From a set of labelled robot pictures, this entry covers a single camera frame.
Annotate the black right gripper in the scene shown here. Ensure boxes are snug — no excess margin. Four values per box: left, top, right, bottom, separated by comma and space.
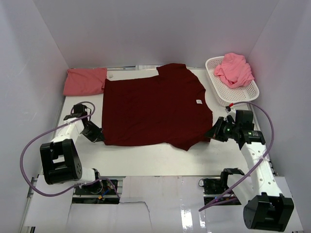
204, 117, 239, 142

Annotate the dark red t-shirt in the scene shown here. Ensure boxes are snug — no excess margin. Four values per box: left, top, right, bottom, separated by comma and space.
102, 64, 213, 150

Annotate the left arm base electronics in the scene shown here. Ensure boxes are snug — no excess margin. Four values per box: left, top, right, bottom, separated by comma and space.
72, 180, 120, 204

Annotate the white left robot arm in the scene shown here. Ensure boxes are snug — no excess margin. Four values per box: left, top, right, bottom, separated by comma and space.
40, 102, 104, 194

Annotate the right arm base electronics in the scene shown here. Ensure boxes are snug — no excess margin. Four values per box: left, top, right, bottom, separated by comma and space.
198, 168, 244, 204

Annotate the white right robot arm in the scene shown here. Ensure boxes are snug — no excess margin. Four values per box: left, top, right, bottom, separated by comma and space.
206, 106, 294, 232

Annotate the white plastic basket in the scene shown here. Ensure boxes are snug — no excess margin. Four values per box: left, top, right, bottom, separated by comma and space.
205, 56, 260, 107

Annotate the folded salmon t-shirt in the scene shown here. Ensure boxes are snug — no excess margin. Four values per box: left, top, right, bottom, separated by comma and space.
63, 67, 107, 96

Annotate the crumpled pink t-shirt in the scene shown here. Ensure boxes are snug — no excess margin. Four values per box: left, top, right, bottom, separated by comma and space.
214, 53, 255, 89

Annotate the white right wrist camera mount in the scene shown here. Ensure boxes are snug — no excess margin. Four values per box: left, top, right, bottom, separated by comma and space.
225, 103, 236, 122

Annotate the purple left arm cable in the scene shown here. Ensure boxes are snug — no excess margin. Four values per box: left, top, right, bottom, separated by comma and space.
19, 101, 121, 198

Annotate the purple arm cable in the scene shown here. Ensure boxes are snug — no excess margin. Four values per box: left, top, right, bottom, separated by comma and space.
19, 101, 121, 198
198, 101, 275, 212

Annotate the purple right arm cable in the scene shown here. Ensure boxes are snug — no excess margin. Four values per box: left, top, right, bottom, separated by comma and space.
198, 101, 275, 212

